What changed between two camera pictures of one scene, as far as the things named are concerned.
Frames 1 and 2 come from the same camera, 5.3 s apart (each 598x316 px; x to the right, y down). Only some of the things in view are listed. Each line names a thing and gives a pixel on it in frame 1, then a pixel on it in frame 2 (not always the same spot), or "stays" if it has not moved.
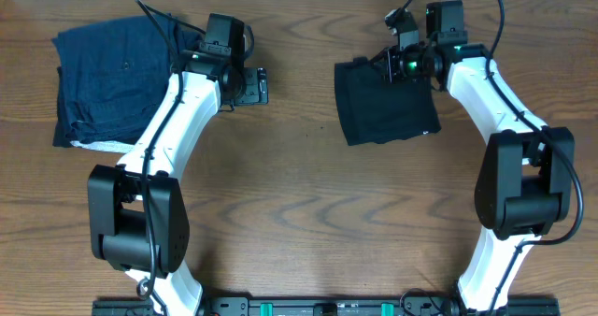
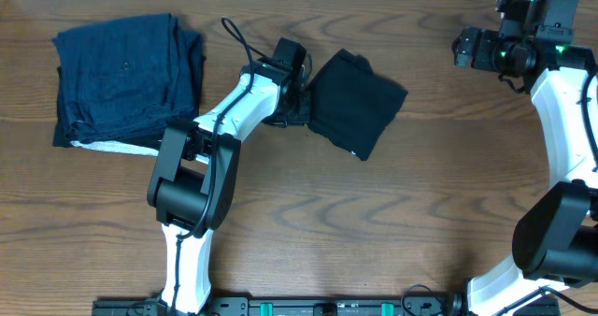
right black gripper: [390, 66] → [465, 48]
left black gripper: [255, 86] → [301, 103]
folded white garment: [106, 146] stays
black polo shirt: [376, 110] → [351, 104]
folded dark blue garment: [111, 78] stays
